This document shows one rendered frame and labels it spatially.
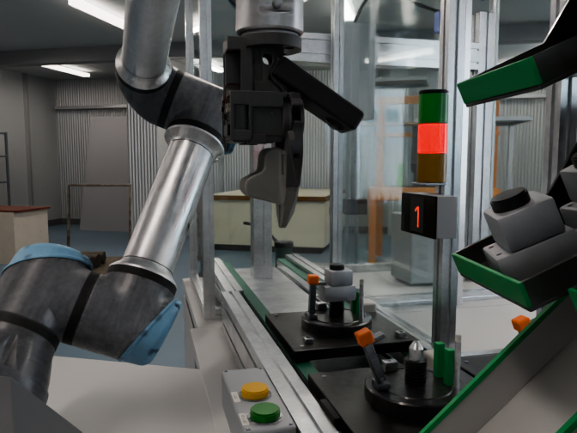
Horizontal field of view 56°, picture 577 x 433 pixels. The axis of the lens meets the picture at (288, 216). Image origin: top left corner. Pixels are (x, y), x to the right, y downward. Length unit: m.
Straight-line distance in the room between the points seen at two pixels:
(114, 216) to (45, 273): 9.79
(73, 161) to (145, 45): 11.11
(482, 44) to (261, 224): 1.00
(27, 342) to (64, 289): 0.09
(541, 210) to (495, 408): 0.23
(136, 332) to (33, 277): 0.17
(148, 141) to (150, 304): 7.91
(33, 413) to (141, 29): 0.55
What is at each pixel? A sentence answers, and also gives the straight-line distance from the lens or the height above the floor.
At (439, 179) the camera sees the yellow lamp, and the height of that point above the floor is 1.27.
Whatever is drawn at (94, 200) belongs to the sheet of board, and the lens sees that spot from 10.92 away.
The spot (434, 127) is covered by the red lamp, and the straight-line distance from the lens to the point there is 0.95.
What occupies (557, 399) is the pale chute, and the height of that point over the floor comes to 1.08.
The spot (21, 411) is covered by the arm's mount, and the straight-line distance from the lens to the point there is 0.78.
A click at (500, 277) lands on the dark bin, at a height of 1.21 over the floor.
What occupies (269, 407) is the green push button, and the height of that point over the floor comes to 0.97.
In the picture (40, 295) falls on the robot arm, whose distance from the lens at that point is 0.86.
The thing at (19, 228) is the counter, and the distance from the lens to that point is 7.70.
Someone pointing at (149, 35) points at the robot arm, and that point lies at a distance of 0.88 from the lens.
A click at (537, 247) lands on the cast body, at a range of 0.47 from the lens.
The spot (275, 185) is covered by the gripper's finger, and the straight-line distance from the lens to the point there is 0.61.
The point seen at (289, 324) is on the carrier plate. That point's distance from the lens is 1.12.
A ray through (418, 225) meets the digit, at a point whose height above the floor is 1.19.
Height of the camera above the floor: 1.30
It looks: 6 degrees down
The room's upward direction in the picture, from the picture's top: straight up
